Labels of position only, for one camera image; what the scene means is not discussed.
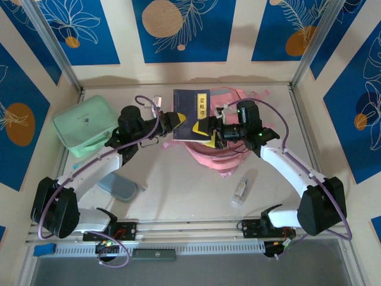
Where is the pink backpack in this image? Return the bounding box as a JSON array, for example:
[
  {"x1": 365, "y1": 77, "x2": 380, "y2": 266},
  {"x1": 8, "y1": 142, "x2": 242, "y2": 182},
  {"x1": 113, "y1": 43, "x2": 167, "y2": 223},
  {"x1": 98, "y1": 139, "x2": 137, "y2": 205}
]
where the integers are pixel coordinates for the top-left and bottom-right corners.
[{"x1": 162, "y1": 86, "x2": 271, "y2": 179}]

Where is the medium navy book yellow label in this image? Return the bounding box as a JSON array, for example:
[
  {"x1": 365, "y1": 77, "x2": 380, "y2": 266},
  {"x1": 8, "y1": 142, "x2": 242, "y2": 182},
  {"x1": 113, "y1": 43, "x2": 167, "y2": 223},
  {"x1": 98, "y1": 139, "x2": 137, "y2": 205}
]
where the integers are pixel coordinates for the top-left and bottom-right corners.
[{"x1": 173, "y1": 88, "x2": 211, "y2": 142}]

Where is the grey pencil case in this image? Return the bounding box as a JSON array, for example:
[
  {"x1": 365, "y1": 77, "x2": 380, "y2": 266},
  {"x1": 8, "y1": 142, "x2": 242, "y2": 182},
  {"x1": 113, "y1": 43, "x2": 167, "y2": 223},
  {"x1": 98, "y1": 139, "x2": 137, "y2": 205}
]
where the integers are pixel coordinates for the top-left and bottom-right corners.
[{"x1": 97, "y1": 172, "x2": 147, "y2": 203}]

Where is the mint green zip case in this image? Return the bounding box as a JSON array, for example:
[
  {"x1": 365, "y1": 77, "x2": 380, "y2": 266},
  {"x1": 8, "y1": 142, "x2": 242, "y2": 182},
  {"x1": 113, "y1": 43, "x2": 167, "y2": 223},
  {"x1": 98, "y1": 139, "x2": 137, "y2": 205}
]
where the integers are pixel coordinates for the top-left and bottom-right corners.
[{"x1": 52, "y1": 95, "x2": 122, "y2": 158}]

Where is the dark green flat box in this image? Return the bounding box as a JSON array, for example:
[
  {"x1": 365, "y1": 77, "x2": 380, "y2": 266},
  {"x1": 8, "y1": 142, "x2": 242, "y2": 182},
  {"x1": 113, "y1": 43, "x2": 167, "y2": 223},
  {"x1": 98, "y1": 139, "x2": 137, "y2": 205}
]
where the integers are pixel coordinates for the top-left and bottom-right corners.
[{"x1": 132, "y1": 248, "x2": 176, "y2": 262}]

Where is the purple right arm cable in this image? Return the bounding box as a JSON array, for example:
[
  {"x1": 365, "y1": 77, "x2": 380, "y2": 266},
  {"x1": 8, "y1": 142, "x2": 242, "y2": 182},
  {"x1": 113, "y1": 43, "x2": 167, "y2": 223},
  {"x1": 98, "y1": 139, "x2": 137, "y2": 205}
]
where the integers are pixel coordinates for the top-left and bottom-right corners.
[{"x1": 221, "y1": 98, "x2": 352, "y2": 262}]

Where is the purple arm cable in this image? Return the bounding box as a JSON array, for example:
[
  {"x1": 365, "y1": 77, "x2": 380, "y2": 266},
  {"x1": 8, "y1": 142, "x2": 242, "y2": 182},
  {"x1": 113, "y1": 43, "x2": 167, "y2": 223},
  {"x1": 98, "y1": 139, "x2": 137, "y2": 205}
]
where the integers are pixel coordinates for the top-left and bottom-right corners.
[
  {"x1": 38, "y1": 95, "x2": 163, "y2": 269},
  {"x1": 221, "y1": 98, "x2": 352, "y2": 262}
]

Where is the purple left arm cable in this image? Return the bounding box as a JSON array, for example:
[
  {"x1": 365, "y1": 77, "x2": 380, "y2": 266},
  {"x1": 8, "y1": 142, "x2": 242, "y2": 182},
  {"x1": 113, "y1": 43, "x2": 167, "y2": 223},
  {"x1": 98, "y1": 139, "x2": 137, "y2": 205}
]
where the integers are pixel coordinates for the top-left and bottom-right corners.
[{"x1": 38, "y1": 95, "x2": 163, "y2": 269}]

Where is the aluminium table edge rail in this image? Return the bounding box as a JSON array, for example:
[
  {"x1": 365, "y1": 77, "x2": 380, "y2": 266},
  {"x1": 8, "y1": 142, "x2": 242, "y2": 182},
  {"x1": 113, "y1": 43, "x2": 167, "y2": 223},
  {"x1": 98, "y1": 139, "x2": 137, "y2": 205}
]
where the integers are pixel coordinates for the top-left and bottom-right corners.
[{"x1": 288, "y1": 85, "x2": 339, "y2": 217}]

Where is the blue floral wall poster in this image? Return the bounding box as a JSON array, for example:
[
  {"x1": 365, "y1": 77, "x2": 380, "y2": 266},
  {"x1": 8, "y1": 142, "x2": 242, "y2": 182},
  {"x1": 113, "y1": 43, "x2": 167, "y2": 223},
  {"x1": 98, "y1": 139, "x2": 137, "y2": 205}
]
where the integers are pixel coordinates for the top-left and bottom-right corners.
[
  {"x1": 37, "y1": 0, "x2": 121, "y2": 67},
  {"x1": 0, "y1": 0, "x2": 63, "y2": 87},
  {"x1": 0, "y1": 43, "x2": 51, "y2": 192},
  {"x1": 251, "y1": 0, "x2": 333, "y2": 63},
  {"x1": 309, "y1": 0, "x2": 368, "y2": 81},
  {"x1": 323, "y1": 28, "x2": 381, "y2": 185},
  {"x1": 132, "y1": 0, "x2": 238, "y2": 64}
]

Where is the wide aluminium frame rail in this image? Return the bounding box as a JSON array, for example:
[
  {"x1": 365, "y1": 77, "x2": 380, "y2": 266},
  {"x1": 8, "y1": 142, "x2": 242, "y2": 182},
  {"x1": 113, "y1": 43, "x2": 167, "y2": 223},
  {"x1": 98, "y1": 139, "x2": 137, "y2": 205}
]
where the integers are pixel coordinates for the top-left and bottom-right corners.
[{"x1": 25, "y1": 220, "x2": 354, "y2": 245}]

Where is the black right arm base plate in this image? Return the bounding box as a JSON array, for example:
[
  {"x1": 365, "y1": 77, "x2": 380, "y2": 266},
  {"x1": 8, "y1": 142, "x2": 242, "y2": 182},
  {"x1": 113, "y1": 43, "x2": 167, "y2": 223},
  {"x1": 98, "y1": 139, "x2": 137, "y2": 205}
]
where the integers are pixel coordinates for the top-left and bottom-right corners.
[{"x1": 241, "y1": 219, "x2": 264, "y2": 239}]

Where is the aluminium frame post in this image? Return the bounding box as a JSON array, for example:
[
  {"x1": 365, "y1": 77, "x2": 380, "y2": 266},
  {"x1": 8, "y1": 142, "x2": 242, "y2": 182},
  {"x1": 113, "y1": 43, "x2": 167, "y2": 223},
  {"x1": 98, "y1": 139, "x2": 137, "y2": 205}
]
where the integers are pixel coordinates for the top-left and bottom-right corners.
[
  {"x1": 22, "y1": 0, "x2": 85, "y2": 94},
  {"x1": 291, "y1": 0, "x2": 343, "y2": 88}
]

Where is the grey slotted cable duct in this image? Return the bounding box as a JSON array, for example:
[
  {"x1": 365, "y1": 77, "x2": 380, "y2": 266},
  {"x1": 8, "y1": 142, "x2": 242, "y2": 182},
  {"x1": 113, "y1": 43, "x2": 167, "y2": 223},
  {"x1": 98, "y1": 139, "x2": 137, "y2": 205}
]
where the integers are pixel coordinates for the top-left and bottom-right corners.
[{"x1": 55, "y1": 241, "x2": 266, "y2": 257}]

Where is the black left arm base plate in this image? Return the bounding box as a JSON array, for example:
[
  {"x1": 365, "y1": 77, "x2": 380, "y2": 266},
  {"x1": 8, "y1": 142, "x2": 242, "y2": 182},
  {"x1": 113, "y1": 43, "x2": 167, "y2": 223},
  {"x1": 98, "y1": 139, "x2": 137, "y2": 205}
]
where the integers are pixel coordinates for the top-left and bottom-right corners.
[{"x1": 82, "y1": 220, "x2": 138, "y2": 242}]

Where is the blue tape-wrapped handle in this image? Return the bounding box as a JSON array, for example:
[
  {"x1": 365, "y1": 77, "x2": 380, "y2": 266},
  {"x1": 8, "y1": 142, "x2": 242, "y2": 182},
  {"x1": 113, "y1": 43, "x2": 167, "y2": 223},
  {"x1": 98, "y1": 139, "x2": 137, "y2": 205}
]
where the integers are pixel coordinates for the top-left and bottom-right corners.
[{"x1": 33, "y1": 243, "x2": 57, "y2": 257}]

